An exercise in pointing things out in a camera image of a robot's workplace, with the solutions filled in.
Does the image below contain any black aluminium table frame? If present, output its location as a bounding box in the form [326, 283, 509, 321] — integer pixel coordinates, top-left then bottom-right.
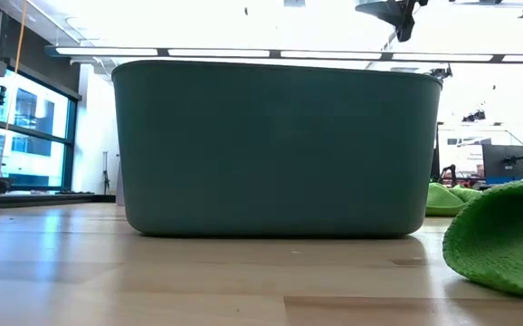
[0, 192, 117, 210]

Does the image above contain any long ceiling light bar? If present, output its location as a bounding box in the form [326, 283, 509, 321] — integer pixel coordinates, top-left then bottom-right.
[43, 44, 523, 64]

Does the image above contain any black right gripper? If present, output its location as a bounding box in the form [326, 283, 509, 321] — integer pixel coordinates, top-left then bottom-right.
[355, 0, 430, 43]

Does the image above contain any red and black equipment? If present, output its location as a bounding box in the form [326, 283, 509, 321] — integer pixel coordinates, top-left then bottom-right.
[440, 163, 482, 189]

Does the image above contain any dark blue window frame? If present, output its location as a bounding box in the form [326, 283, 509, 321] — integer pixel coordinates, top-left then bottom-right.
[0, 67, 82, 191]

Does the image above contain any black ceiling fixture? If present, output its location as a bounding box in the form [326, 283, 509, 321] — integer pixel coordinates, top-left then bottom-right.
[429, 64, 453, 82]
[462, 108, 488, 123]

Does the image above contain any black tripod stand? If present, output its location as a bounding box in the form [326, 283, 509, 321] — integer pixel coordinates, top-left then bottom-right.
[100, 151, 111, 195]

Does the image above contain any black computer monitor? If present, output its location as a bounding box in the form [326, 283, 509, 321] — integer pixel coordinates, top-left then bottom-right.
[481, 143, 523, 185]

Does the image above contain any dark computer monitor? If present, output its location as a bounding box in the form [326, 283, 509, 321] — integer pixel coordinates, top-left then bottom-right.
[431, 135, 442, 182]

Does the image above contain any teal plastic basket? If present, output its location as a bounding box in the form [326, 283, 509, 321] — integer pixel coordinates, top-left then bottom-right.
[110, 59, 443, 239]

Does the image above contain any green microfiber towel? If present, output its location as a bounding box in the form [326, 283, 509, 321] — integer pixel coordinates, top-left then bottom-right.
[442, 149, 523, 300]
[425, 182, 483, 217]

